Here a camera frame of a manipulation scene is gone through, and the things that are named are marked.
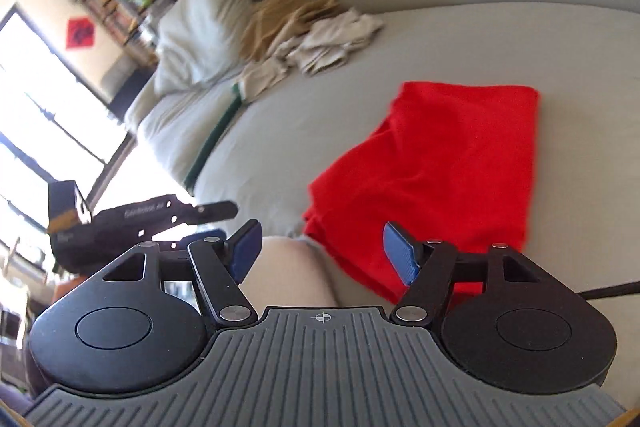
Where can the red t-shirt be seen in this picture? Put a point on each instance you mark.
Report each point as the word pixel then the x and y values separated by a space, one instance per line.
pixel 447 162

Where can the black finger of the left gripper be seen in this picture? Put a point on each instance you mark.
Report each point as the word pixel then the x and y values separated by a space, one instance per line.
pixel 216 212

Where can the tan crumpled garment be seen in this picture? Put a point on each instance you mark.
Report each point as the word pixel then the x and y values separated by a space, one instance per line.
pixel 275 21

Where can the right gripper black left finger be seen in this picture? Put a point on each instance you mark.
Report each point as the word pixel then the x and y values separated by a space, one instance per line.
pixel 244 246

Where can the beige crumpled clothes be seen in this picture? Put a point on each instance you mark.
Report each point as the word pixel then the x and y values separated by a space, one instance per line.
pixel 326 45

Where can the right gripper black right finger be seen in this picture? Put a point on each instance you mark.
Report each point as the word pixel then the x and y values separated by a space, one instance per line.
pixel 403 251

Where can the red paper wall decoration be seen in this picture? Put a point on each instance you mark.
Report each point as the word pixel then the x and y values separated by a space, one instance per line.
pixel 80 33

